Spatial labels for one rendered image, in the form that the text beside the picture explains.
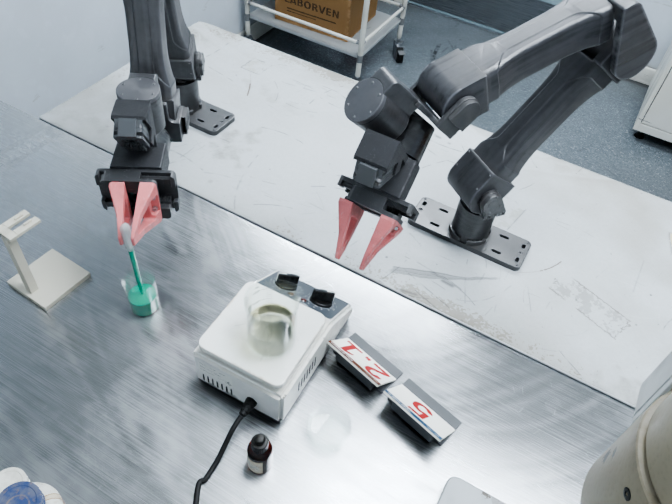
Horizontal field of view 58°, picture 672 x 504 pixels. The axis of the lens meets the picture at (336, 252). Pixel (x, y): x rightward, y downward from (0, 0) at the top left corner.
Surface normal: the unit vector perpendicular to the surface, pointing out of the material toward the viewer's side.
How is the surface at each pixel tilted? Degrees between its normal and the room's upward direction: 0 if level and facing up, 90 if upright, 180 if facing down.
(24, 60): 90
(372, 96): 47
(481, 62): 22
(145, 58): 74
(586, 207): 0
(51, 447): 0
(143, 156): 1
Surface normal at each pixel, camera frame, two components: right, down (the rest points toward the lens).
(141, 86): 0.08, -0.66
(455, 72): -0.26, -0.53
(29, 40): 0.86, 0.42
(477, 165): -0.69, -0.19
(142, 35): 0.07, 0.54
